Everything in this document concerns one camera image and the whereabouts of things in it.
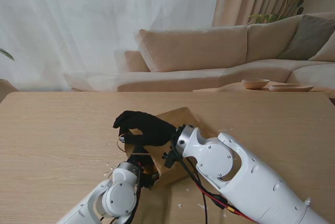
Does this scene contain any low wooden coffee table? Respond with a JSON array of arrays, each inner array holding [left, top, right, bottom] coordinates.
[[192, 81, 327, 94]]

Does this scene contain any beige sectional sofa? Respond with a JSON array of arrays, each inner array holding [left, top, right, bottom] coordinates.
[[64, 12, 335, 93]]

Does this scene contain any shallow wooden dish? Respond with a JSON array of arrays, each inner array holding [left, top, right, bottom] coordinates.
[[269, 83, 315, 93]]

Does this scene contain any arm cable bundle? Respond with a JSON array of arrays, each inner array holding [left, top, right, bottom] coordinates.
[[170, 135, 254, 224], [125, 162, 144, 224]]

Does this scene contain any grey sofa cushion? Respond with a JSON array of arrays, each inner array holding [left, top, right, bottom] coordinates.
[[278, 14, 335, 61]]

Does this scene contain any white sheer curtain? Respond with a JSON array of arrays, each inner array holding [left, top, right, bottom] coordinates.
[[0, 0, 223, 93]]

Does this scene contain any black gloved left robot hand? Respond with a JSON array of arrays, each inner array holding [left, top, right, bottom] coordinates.
[[127, 153, 155, 169]]

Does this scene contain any beige sofa cushion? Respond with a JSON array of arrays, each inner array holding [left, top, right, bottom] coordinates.
[[308, 39, 335, 62]]

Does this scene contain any round wooden bowl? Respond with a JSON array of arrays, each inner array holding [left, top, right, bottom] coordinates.
[[241, 78, 270, 90]]

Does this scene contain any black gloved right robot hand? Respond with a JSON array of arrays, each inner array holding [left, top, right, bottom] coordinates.
[[113, 110, 177, 148]]

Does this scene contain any brown paper bag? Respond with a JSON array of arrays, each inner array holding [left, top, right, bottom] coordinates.
[[116, 107, 218, 191]]

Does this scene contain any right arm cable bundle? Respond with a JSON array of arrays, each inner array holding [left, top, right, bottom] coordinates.
[[170, 135, 254, 224]]

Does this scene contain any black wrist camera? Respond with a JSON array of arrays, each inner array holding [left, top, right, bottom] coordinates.
[[141, 171, 160, 191], [162, 149, 181, 169]]

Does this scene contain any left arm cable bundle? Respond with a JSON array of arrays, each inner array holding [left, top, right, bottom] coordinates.
[[125, 162, 144, 224]]

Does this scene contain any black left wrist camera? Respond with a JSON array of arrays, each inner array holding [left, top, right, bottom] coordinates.
[[141, 171, 160, 191]]

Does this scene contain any single green plant leaf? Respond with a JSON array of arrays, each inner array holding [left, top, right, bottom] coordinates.
[[0, 48, 16, 62]]

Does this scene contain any brown plant pot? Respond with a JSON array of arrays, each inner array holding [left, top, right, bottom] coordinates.
[[0, 79, 20, 104]]

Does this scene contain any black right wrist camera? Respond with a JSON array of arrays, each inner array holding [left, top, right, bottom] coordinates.
[[162, 149, 181, 169]]

